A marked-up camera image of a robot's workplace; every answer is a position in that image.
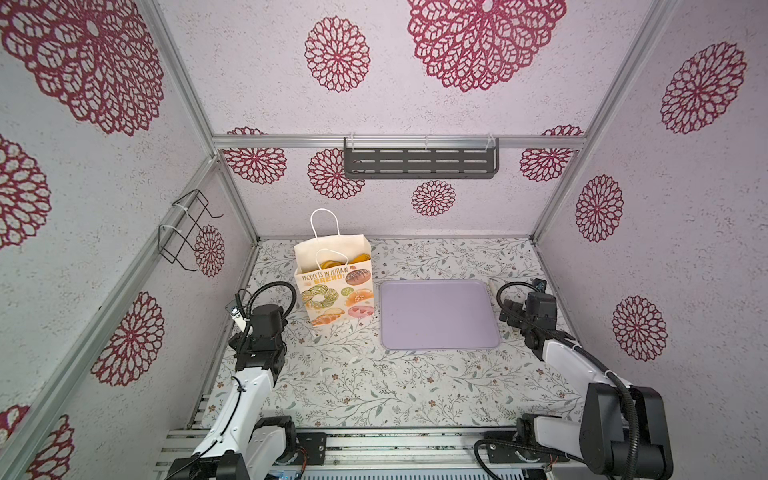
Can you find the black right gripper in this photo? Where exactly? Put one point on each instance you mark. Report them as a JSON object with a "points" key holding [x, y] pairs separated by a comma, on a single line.
{"points": [[517, 308]]}

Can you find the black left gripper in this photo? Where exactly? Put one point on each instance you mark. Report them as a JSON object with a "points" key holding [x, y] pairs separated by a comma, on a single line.
{"points": [[240, 344]]}

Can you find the printed paper bread bag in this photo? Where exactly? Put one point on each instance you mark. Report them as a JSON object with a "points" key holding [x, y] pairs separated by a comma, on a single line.
{"points": [[342, 293]]}

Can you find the small striped croissant bun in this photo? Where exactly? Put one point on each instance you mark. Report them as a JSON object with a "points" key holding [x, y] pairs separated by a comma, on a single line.
{"points": [[330, 264]]}

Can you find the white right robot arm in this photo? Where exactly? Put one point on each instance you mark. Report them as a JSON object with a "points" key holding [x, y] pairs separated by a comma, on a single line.
{"points": [[623, 430]]}

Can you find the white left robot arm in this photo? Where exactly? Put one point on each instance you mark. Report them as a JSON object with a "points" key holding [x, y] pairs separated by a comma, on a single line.
{"points": [[240, 445]]}

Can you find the lavender plastic tray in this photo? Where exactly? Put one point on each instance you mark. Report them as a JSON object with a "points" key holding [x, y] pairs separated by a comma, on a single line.
{"points": [[430, 315]]}

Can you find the black wire wall rack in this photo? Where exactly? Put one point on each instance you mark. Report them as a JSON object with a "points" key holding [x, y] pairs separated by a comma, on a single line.
{"points": [[192, 242]]}

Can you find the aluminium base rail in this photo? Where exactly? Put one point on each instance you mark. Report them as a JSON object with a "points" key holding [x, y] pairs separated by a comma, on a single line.
{"points": [[432, 453]]}

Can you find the dark grey wall shelf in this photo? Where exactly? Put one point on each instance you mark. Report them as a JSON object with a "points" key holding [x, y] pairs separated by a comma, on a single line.
{"points": [[425, 163]]}

